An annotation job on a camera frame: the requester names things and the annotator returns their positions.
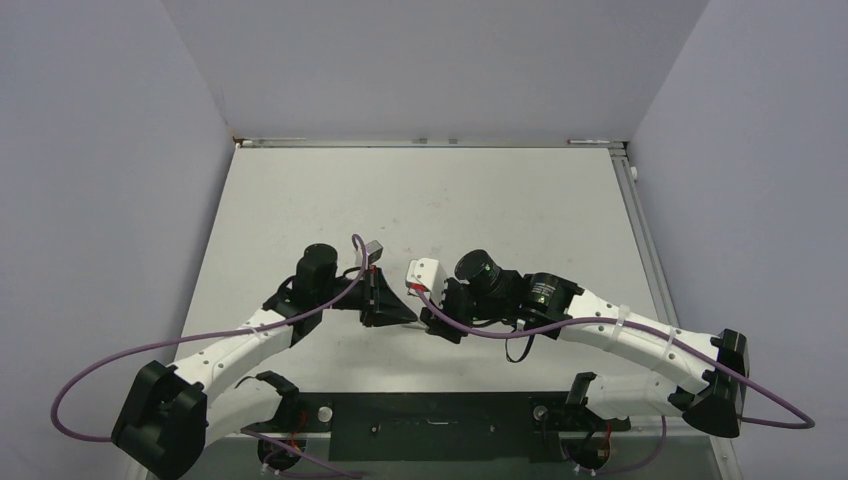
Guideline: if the white remote control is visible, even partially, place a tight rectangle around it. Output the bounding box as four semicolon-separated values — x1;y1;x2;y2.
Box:
401;320;427;331

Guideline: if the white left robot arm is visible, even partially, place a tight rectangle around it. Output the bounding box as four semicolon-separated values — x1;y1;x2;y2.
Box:
110;242;417;479

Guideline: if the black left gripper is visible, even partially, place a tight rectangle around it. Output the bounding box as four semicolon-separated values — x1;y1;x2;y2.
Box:
317;264;416;328

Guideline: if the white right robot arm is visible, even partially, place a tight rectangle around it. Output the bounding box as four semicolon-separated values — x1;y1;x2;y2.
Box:
405;249;749;438

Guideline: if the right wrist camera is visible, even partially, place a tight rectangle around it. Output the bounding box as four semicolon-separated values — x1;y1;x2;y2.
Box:
405;258;448;304

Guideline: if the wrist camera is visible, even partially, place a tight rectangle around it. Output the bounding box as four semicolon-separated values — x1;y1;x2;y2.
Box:
405;258;448;304
364;240;384;265

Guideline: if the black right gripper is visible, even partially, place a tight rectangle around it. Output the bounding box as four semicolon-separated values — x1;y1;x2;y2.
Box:
421;273;506;340

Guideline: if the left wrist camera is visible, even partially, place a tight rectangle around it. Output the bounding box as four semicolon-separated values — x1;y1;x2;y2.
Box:
364;240;384;265

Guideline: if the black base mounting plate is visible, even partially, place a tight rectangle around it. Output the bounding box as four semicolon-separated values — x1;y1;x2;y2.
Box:
251;391;631;462

